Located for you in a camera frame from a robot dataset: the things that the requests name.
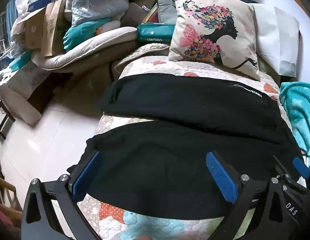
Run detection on teal fleece blanket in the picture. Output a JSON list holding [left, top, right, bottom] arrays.
[[279, 81, 310, 165]]

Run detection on grey fabric bag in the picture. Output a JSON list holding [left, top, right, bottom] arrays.
[[157, 0, 178, 24]]

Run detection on dark wooden chair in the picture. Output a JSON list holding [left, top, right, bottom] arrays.
[[0, 87, 16, 140]]

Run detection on brown sofa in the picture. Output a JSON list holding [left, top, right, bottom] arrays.
[[27, 37, 140, 113]]

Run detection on beige padded cushion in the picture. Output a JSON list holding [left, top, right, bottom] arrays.
[[32, 26, 145, 71]]

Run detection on light wooden frame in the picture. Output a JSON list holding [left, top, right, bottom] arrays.
[[0, 172, 23, 220]]

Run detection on black pants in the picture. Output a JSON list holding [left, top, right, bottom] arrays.
[[80, 73, 306, 220]]

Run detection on cardboard box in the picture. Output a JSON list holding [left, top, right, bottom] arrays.
[[16, 6, 46, 50]]

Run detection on teal zip case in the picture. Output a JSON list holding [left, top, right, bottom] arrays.
[[137, 22, 176, 43]]

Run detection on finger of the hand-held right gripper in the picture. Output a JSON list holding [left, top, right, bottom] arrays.
[[272, 156, 297, 184], [292, 156, 310, 180]]

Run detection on clear plastic bag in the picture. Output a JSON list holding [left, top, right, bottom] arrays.
[[71, 0, 129, 27]]

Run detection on floral printed cushion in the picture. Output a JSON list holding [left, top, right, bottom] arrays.
[[168, 0, 261, 81]]

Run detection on blue box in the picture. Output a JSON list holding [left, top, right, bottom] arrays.
[[27, 0, 56, 12]]

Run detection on cardboard boxes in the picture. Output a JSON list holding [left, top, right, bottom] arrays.
[[41, 0, 68, 57]]

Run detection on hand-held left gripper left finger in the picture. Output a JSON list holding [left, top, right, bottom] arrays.
[[21, 151, 103, 240]]

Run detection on teal cloth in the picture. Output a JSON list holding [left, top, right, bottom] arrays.
[[63, 17, 110, 53]]

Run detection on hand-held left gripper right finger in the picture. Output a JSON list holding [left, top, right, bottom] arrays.
[[206, 151, 287, 240]]

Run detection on patchwork heart quilt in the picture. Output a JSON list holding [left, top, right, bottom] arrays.
[[77, 42, 296, 240]]

